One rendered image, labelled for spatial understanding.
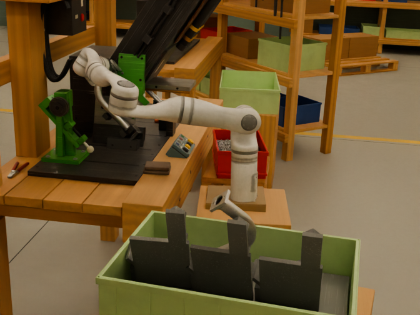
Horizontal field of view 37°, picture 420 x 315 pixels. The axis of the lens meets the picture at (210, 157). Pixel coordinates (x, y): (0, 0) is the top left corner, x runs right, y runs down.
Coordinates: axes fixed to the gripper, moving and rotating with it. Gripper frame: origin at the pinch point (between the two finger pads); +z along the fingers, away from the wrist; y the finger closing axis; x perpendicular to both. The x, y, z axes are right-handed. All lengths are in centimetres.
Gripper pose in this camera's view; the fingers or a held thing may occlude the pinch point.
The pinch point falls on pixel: (110, 69)
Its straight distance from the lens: 265.1
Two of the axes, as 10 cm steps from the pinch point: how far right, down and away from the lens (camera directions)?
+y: -6.2, -7.8, 0.4
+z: 1.4, -0.6, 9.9
